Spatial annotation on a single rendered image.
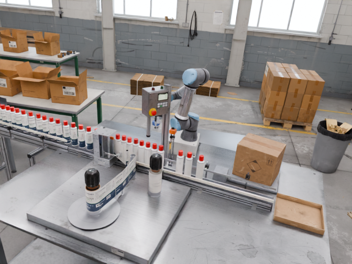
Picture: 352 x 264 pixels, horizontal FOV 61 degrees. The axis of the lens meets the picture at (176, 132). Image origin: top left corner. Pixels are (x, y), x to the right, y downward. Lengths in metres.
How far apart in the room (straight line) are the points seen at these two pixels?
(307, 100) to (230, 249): 4.00
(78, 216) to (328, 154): 3.35
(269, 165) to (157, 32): 5.85
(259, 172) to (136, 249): 1.07
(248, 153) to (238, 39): 5.31
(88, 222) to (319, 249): 1.34
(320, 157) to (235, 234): 2.71
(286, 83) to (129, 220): 4.04
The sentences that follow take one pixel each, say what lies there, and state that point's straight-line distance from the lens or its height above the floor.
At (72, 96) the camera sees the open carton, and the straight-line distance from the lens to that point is 3.69.
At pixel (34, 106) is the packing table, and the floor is 0.78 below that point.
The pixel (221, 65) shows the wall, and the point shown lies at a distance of 7.50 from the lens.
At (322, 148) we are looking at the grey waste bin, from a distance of 4.36.
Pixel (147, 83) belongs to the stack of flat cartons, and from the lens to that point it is 6.22.
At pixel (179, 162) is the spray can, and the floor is 1.01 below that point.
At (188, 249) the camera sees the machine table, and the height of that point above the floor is 0.83.
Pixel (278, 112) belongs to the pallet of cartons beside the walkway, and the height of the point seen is 0.26.
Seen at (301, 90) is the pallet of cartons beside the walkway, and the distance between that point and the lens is 5.41.
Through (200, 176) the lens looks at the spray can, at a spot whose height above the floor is 0.93.
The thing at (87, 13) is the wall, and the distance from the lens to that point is 8.19.
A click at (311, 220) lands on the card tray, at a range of 2.19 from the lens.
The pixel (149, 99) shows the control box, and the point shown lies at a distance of 2.05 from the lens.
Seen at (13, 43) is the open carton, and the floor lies 0.95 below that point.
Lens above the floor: 2.14
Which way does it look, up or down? 26 degrees down
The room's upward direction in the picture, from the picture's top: 4 degrees clockwise
